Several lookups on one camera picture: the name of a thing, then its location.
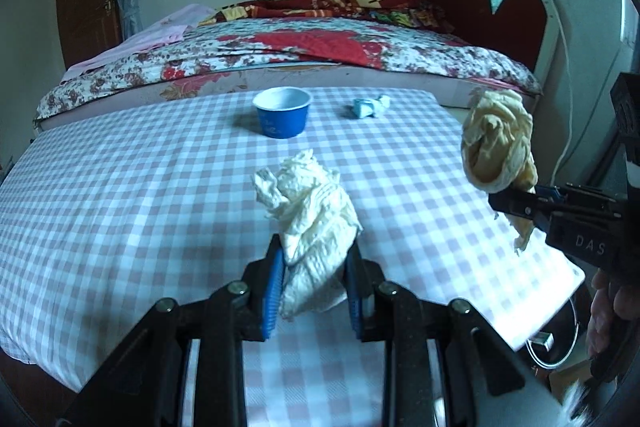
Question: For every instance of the floral quilt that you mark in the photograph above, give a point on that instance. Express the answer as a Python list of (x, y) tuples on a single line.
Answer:
[(310, 52)]

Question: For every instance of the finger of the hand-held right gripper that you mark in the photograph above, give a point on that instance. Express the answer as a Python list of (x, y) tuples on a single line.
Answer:
[(520, 207), (550, 193)]

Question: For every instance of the blue crumpled wrapper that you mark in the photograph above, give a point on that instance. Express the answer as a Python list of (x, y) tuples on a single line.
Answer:
[(367, 107)]

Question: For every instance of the checkered tablecloth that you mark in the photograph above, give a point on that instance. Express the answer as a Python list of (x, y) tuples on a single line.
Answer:
[(175, 207)]

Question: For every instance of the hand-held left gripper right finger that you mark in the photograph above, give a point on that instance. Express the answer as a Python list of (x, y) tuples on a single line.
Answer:
[(354, 302)]

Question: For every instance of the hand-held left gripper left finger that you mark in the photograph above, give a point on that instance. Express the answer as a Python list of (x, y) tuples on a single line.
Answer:
[(270, 302)]

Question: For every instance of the person's right hand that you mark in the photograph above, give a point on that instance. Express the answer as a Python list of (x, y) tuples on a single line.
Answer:
[(600, 312)]

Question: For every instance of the white paper towel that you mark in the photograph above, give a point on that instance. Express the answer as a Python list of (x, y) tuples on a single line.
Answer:
[(310, 217)]

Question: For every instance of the pale yellow cloth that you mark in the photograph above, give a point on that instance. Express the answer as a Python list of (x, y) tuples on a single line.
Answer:
[(495, 142)]

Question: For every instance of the pink cloth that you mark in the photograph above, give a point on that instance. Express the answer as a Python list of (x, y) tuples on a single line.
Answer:
[(160, 29)]

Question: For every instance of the blue paper cup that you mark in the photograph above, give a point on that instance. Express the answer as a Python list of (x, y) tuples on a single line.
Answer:
[(282, 114)]

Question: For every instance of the bed with red headboard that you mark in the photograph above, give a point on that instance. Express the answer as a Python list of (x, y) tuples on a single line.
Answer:
[(500, 12)]

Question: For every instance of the black round trash bin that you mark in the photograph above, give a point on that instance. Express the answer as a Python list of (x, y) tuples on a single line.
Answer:
[(560, 337)]

